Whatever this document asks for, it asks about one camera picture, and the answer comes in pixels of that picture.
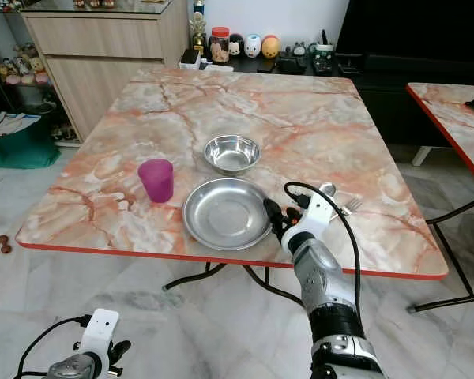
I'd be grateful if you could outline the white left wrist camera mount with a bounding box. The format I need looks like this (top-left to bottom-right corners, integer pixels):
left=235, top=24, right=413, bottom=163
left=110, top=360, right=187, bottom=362
left=79, top=308, right=120, bottom=373

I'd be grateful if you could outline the glass shelf with plush toys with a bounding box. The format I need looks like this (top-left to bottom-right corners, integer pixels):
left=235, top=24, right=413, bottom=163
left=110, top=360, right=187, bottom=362
left=0, top=9, right=73, bottom=144

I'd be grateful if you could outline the light wooden cabinet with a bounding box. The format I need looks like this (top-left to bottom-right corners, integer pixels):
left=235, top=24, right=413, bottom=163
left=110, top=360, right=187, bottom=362
left=21, top=0, right=191, bottom=144

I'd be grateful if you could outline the small steel bowl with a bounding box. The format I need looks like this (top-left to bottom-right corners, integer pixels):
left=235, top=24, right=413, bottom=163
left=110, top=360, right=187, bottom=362
left=203, top=134, right=262, bottom=176

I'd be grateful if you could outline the green bin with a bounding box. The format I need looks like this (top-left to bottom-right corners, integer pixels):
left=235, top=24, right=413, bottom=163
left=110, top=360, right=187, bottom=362
left=0, top=111, right=63, bottom=171

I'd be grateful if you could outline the marble pattern folding table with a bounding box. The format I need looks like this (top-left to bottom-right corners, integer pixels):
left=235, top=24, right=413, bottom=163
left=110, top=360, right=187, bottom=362
left=404, top=81, right=474, bottom=313
left=15, top=66, right=450, bottom=306

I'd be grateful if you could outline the purple plastic cup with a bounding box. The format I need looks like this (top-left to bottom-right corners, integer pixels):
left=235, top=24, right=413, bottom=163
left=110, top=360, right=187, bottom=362
left=137, top=158, right=175, bottom=205

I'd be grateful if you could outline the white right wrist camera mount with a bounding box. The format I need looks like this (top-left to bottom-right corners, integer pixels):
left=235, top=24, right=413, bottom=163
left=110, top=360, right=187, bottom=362
left=283, top=191, right=336, bottom=255

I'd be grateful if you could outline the gold trophy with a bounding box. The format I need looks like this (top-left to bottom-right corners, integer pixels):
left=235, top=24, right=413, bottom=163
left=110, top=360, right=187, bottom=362
left=191, top=0, right=209, bottom=54

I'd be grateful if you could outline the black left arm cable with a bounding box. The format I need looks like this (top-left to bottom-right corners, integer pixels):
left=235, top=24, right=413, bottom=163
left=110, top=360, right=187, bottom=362
left=17, top=315, right=92, bottom=379

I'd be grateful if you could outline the large steel plate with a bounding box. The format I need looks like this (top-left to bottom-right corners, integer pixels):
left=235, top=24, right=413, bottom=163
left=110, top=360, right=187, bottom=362
left=182, top=178, right=274, bottom=252

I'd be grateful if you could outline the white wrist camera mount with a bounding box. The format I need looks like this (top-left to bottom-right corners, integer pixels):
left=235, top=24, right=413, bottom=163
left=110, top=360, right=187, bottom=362
left=79, top=308, right=120, bottom=373
left=283, top=191, right=336, bottom=255

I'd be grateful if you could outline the green and white mug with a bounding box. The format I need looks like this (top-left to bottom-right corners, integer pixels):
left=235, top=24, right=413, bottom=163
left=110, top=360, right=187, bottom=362
left=313, top=30, right=337, bottom=76

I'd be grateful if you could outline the black round figurine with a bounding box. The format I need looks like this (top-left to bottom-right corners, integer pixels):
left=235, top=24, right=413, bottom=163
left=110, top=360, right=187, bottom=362
left=228, top=33, right=245, bottom=58

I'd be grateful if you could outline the yellow round figurine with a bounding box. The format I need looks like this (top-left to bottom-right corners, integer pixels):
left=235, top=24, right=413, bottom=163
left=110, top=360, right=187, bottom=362
left=261, top=34, right=281, bottom=61

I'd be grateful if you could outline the black television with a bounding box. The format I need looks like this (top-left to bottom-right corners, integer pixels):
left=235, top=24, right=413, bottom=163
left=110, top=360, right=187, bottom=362
left=335, top=0, right=474, bottom=58

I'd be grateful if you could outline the white round figurine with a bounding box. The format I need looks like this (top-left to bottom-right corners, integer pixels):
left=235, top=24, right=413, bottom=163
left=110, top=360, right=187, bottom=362
left=243, top=33, right=263, bottom=60

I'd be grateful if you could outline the red lidded snack jar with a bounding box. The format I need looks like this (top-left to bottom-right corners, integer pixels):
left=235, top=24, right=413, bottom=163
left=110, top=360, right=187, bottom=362
left=209, top=26, right=231, bottom=65

